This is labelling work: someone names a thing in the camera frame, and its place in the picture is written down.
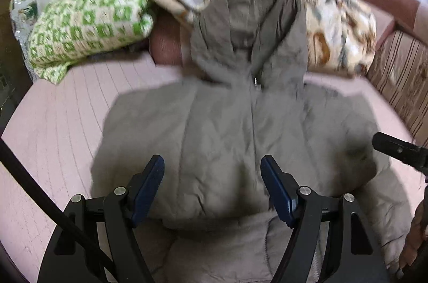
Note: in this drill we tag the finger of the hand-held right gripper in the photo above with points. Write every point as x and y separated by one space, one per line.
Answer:
401 149

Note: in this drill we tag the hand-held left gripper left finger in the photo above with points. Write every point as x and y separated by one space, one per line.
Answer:
148 192

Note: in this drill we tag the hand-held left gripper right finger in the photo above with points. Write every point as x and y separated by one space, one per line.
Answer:
279 192

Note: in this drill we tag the grey-brown padded hooded jacket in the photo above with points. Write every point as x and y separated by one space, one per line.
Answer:
234 122

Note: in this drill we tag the person's right hand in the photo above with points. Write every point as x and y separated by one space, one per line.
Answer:
416 229

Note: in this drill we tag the brown striped cushion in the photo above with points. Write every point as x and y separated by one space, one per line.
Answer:
398 75

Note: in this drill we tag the pink quilted bed sheet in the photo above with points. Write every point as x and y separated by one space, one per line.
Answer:
60 122

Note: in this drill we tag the beige leaf print blanket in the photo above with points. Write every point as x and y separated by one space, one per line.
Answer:
337 28

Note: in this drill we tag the dark door with patterned glass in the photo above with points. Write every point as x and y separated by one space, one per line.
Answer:
10 79

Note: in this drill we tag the green checked pillow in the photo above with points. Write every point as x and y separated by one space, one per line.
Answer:
87 22

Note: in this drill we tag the silver foil bag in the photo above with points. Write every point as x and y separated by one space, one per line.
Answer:
20 22

